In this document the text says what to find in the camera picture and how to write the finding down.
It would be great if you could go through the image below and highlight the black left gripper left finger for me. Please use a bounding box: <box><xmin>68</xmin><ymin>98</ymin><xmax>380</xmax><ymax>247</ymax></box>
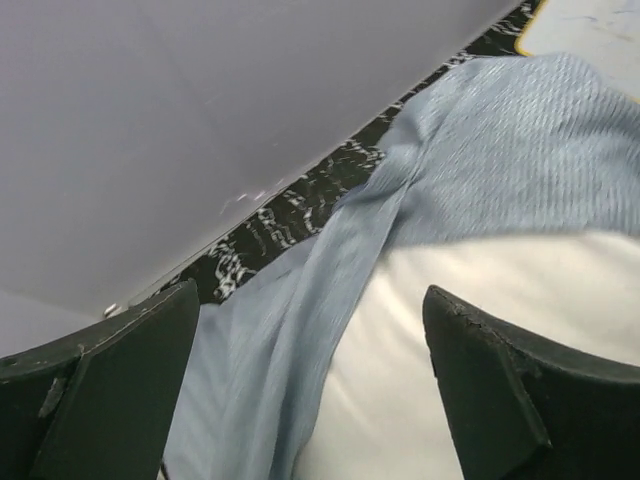
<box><xmin>1</xmin><ymin>280</ymin><xmax>199</xmax><ymax>480</ymax></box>

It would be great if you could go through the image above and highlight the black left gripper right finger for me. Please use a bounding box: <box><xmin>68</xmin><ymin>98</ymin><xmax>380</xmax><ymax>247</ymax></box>
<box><xmin>422</xmin><ymin>286</ymin><xmax>639</xmax><ymax>479</ymax></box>

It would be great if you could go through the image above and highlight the white pillow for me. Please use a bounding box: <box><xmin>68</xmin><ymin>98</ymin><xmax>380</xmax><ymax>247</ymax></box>
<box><xmin>295</xmin><ymin>232</ymin><xmax>639</xmax><ymax>479</ymax></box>

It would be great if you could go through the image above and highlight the blue pillowcase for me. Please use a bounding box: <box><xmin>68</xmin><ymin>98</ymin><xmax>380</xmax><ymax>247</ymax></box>
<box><xmin>164</xmin><ymin>54</ymin><xmax>639</xmax><ymax>479</ymax></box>

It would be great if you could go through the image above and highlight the small whiteboard wooden frame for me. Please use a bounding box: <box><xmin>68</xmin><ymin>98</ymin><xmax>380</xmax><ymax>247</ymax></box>
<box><xmin>515</xmin><ymin>0</ymin><xmax>639</xmax><ymax>101</ymax></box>

